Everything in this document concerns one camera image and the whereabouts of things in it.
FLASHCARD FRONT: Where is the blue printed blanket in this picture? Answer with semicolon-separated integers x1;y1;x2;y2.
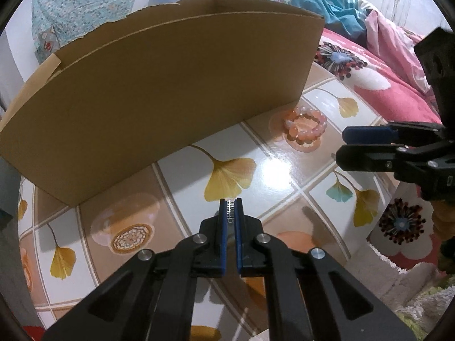
259;0;377;39

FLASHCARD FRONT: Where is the brown cardboard box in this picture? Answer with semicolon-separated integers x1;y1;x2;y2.
0;0;326;207

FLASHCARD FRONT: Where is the orange pink bead bracelet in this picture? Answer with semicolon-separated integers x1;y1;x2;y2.
282;107;328;145

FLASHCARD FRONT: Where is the white fluffy robe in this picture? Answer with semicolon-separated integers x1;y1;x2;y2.
370;242;441;313

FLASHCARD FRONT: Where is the light pink quilt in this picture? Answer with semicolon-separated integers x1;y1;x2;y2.
364;7;432;95

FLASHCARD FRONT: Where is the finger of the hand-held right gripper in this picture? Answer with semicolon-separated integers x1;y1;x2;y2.
335;144;400;173
342;126;397;143

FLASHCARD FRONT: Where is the green fluffy rug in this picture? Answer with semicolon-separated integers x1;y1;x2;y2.
394;284;452;341

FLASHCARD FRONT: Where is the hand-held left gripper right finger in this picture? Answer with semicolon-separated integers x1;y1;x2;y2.
235;198;416;341

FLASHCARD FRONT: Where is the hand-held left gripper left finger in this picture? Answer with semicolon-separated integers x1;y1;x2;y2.
43;199;228;341

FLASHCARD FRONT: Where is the pink floral blanket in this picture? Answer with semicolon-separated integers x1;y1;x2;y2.
313;28;443;274

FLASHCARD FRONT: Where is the teal patterned cloth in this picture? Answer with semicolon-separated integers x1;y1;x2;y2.
31;0;148;65

